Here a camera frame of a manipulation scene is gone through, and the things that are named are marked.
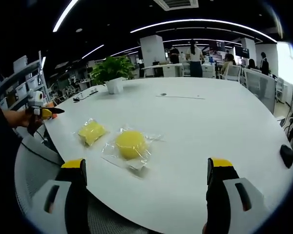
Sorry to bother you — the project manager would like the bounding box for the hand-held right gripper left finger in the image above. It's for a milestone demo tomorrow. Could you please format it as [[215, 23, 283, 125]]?
[[30, 158, 89, 234]]

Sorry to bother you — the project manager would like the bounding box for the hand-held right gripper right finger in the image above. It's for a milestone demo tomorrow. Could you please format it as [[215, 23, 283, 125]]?
[[204, 157, 272, 234]]

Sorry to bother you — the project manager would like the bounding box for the square yellow bagged silicone block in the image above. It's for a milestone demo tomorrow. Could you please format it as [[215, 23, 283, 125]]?
[[77, 117, 111, 148]]

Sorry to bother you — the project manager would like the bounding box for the round yellow bagged silicone block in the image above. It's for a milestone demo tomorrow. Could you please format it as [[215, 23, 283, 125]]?
[[101, 123, 167, 180]]

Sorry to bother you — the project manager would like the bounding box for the person's left hand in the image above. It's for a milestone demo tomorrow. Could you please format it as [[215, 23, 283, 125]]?
[[20, 111, 43, 135]]

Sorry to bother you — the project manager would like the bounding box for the metal storage shelf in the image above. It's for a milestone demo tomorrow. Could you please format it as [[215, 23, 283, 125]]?
[[0, 50, 50, 115]]

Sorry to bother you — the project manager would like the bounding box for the white mesh office chair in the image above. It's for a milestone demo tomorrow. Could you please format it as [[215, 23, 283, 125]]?
[[14, 134, 149, 234]]

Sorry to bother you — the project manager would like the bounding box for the white plant pot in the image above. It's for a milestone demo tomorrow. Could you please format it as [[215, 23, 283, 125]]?
[[105, 77, 124, 95]]

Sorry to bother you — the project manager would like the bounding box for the short ceiling light strip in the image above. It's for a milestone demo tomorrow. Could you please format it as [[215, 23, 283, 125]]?
[[82, 44, 105, 59]]

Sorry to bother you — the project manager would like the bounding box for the green potted plant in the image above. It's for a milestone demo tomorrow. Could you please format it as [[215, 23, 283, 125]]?
[[89, 55, 136, 86]]

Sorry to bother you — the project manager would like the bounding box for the black computer mouse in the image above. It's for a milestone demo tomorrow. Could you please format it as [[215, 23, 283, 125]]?
[[279, 144, 293, 169]]

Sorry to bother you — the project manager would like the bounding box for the straight ceiling light strip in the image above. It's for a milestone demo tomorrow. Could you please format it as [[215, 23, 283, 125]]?
[[52, 0, 80, 33]]

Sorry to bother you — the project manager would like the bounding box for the grey mesh office chair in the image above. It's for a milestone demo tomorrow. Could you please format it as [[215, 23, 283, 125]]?
[[243, 67, 276, 116], [226, 64, 242, 81]]

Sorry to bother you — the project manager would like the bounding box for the white square pillar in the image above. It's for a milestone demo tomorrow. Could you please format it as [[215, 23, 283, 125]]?
[[139, 35, 164, 67]]

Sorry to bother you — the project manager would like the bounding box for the white background desk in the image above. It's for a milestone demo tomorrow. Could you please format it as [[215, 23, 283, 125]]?
[[140, 62, 184, 78]]

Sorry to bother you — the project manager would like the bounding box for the dark monitor screen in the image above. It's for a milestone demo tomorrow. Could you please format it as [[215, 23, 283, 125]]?
[[234, 46, 251, 59]]

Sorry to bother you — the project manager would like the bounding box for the hanging dark sign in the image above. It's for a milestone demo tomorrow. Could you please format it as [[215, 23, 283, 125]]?
[[208, 40, 226, 52]]

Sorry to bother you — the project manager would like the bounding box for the ceiling air vent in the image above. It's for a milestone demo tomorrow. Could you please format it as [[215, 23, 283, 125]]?
[[153, 0, 199, 12]]

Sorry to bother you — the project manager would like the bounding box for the curved ceiling light strip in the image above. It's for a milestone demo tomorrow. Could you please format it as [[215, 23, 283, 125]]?
[[130, 19, 278, 44]]

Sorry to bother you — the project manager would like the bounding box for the black and white table cable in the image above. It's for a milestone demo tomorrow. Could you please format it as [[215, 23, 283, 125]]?
[[72, 90, 98, 102]]

